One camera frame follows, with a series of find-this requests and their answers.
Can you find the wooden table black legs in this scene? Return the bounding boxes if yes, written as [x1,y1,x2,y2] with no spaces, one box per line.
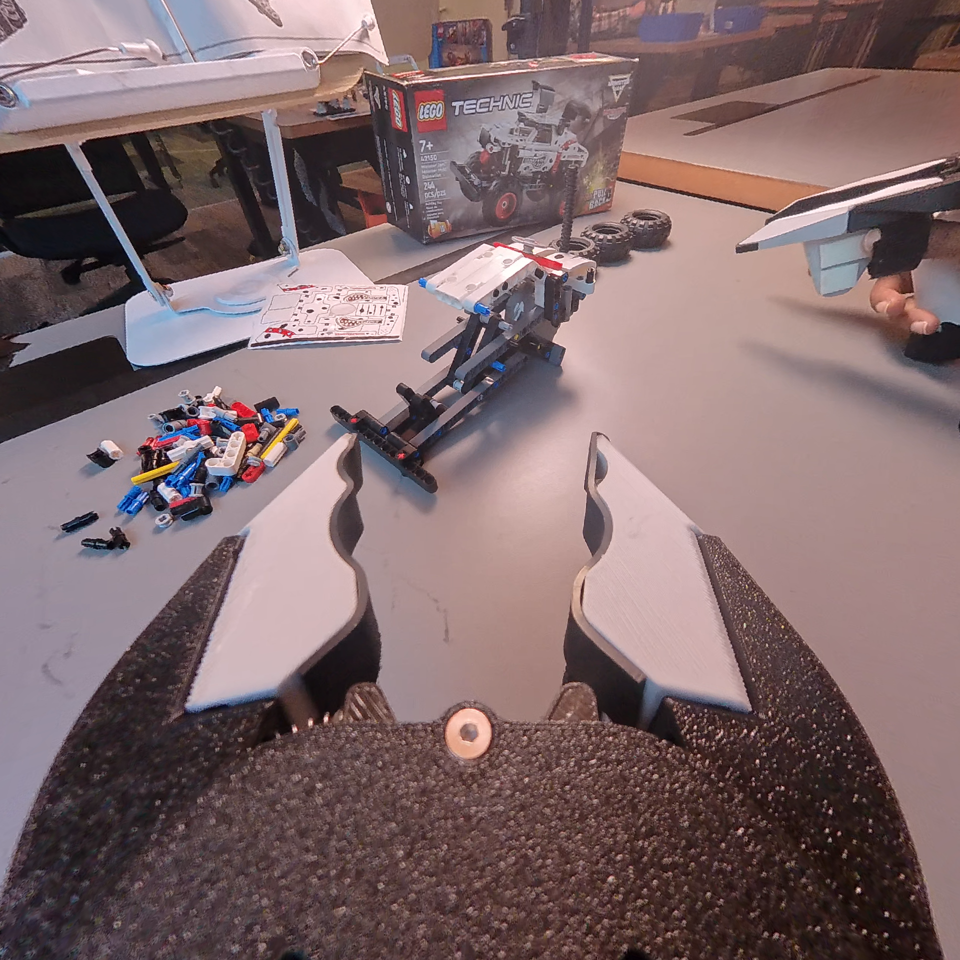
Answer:
[210,101,376,256]

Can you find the black office chair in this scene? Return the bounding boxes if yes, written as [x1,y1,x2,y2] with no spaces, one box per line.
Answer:
[0,138,189,285]

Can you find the white book stand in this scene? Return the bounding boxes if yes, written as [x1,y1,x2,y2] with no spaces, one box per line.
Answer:
[0,45,376,370]

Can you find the sticker sheet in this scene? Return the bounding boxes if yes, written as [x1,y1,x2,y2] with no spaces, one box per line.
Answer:
[247,281,410,351]

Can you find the instruction booklet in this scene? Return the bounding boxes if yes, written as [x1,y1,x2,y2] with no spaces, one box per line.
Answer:
[0,0,390,76]

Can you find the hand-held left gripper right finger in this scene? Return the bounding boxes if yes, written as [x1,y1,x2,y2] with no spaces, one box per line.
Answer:
[572,431,753,726]

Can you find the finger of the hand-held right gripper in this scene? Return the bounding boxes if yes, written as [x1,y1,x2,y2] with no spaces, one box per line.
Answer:
[736,195,879,299]
[771,153,960,228]

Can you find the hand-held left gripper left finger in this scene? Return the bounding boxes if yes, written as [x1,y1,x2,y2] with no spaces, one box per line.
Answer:
[183,432,374,730]

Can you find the toy truck chassis model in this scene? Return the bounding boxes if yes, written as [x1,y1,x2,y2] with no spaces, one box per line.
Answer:
[330,168,601,494]

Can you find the person's right hand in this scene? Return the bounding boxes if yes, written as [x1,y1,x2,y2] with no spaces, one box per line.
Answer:
[870,271,943,337]

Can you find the pile of small toy bricks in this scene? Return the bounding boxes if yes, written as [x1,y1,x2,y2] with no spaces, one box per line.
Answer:
[60,386,307,552]

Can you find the wood-edged grey desk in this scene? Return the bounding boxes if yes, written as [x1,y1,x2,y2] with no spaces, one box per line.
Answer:
[616,67,960,213]

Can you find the toy truck set box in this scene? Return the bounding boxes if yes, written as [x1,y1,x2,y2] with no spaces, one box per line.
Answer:
[363,52,640,245]

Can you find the colourful toy set box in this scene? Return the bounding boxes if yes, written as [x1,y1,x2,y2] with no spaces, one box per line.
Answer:
[431,18,494,69]

